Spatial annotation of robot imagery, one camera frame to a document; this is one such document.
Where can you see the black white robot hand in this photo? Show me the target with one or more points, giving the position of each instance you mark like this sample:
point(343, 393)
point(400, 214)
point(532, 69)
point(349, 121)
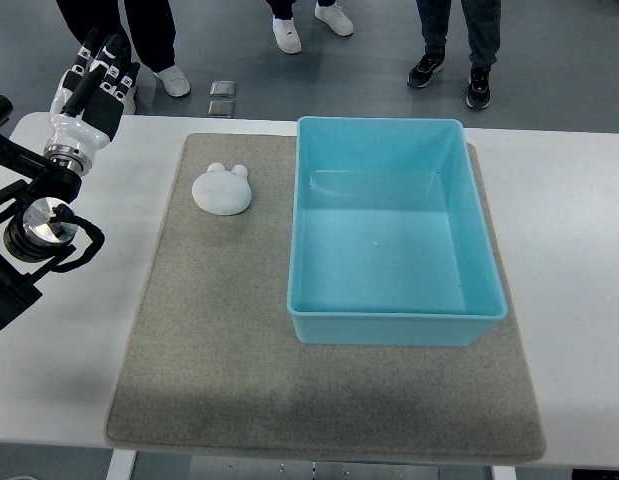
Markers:
point(93, 95)

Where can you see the white bunny plush toy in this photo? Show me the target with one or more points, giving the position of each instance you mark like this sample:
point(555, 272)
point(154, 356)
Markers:
point(223, 192)

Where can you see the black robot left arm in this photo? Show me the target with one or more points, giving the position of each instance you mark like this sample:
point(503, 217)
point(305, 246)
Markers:
point(39, 226)

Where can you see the blue plastic box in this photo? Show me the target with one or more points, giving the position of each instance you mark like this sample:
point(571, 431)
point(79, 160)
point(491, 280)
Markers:
point(390, 243)

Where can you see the person in black trousers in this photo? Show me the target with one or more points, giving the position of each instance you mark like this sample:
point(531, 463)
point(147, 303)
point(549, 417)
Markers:
point(147, 28)

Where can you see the upper metal floor plate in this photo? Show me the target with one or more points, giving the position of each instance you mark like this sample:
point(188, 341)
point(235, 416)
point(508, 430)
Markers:
point(223, 89)

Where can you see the grey felt mat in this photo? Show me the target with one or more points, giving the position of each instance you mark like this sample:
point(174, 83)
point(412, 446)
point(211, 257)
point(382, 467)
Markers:
point(213, 365)

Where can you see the left white table leg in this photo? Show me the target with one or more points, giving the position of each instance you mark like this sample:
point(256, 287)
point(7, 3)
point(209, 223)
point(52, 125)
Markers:
point(121, 465)

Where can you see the white table leg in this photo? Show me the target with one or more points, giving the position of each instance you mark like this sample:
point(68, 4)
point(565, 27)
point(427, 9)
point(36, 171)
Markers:
point(121, 465)
point(503, 473)

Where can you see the right white table leg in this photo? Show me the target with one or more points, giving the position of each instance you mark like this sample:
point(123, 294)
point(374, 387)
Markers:
point(503, 473)

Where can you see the metal table base plate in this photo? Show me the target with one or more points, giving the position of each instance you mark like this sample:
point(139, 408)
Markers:
point(243, 468)

